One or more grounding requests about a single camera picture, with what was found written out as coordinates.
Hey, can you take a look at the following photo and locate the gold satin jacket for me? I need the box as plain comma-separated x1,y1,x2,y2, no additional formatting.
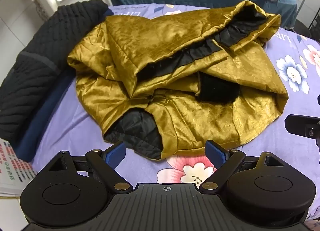
67,0,288,160

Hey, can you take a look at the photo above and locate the navy blue cloth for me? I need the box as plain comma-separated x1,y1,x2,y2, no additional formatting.
19,71,78,164

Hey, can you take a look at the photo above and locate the purple floral bed sheet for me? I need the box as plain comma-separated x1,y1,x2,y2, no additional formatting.
30,3,320,196

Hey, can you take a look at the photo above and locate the printed paper sheet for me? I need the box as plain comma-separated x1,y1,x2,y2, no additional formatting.
0,138,38,194

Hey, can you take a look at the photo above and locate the black knitted sweater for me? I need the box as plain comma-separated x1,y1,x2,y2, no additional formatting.
0,0,110,144

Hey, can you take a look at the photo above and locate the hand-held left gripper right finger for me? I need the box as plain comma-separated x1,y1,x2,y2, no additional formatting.
199,139,278,193

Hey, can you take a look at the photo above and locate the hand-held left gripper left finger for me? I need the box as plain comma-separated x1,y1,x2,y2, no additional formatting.
47,141,133,193

